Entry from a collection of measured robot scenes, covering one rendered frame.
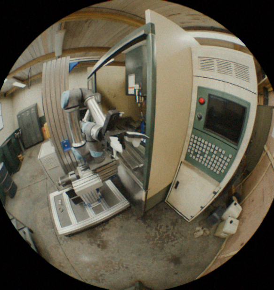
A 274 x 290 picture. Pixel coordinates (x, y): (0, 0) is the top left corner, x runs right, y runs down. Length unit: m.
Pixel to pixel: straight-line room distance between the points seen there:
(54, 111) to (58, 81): 0.25
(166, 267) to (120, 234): 0.90
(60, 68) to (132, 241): 2.07
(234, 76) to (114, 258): 2.22
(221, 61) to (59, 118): 1.36
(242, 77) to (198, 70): 0.38
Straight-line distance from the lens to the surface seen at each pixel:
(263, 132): 2.58
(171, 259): 1.71
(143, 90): 1.43
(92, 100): 0.73
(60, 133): 0.97
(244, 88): 0.86
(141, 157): 1.47
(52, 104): 0.93
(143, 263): 1.65
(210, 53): 0.95
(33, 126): 5.67
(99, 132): 0.45
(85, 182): 0.96
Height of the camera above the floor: 1.62
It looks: 30 degrees down
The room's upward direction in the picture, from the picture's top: straight up
